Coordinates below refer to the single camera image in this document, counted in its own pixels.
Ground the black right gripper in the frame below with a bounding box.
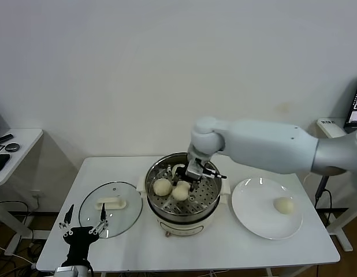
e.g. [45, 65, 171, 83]
[172, 167, 200, 192]

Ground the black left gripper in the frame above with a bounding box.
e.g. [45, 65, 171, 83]
[58, 203, 109, 268]

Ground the white steamed baozi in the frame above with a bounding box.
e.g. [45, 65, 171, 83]
[273, 197, 295, 216]
[171, 163, 187, 177]
[172, 181, 189, 202]
[153, 178, 173, 197]

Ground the glass lid with cream handle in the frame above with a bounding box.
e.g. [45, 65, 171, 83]
[79, 181, 144, 239]

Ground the stainless steel steamer basket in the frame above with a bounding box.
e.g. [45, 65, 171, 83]
[145, 152, 222, 220]

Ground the cream electric cooker base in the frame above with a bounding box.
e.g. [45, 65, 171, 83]
[136, 173, 232, 238]

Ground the white round plate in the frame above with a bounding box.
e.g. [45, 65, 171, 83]
[230, 177, 303, 240]

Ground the white side desk with monitor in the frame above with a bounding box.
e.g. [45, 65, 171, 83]
[0, 128, 45, 257]

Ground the white side desk with laptop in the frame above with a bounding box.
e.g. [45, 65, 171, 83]
[316, 117, 357, 252]

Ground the black open laptop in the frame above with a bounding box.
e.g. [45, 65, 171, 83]
[343, 74, 357, 130]

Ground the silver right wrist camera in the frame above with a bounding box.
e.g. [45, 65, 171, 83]
[185, 158, 205, 180]

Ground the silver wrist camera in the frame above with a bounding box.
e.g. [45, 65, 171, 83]
[54, 265, 78, 277]
[185, 158, 205, 180]

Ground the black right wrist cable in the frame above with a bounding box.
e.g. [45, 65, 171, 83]
[200, 166, 228, 179]

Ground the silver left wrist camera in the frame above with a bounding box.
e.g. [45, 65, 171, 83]
[54, 265, 78, 277]

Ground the black floor cable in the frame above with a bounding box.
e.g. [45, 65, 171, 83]
[0, 200, 34, 229]

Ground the black cable with adapter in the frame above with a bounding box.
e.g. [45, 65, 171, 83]
[314, 174, 333, 229]

